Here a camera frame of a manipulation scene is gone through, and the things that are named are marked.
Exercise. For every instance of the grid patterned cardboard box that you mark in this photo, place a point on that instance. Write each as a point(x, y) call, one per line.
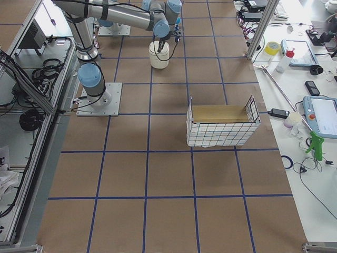
point(221, 125)

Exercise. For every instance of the near teach pendant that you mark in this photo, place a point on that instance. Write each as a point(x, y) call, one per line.
point(320, 114)

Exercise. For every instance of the aluminium frame post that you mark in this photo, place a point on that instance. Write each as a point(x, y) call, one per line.
point(268, 13)

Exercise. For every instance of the grey control box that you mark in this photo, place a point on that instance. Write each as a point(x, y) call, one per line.
point(34, 39)

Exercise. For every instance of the cream white trash can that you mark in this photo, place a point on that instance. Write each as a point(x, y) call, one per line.
point(159, 60)

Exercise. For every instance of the teach pendant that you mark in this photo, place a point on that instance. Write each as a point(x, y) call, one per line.
point(303, 53)
point(320, 114)

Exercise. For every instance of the black remote device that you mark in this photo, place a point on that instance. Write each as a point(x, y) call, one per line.
point(312, 88)

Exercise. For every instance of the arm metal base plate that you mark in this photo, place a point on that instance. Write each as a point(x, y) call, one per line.
point(124, 31)
point(108, 104)

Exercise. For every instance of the white plastic cup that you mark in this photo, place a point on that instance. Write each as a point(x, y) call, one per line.
point(293, 119)

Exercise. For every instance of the white bottle red cap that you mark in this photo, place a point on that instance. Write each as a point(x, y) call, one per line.
point(285, 61)

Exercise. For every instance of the far teach pendant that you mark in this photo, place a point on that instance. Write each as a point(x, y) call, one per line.
point(303, 53)

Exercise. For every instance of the black power adapter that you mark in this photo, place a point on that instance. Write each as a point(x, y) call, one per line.
point(278, 113)

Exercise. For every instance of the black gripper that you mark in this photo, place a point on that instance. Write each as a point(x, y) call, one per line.
point(162, 41)

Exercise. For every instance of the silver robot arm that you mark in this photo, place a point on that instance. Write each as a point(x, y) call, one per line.
point(112, 18)
point(110, 25)

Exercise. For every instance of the green handled grabber tool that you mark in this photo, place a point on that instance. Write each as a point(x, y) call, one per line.
point(316, 141)

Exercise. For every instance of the yellow tape roll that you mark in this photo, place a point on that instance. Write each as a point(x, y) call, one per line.
point(272, 48)

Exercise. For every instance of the blue tape roll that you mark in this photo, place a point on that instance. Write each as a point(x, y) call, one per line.
point(287, 162)

